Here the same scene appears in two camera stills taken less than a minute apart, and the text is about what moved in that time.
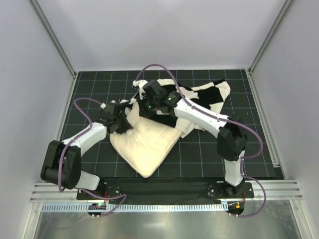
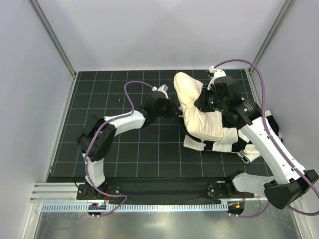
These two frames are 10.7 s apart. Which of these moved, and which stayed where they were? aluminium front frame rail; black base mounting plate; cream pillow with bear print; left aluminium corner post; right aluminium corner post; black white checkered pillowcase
Moved: black white checkered pillowcase; cream pillow with bear print
Stayed: left aluminium corner post; right aluminium corner post; aluminium front frame rail; black base mounting plate
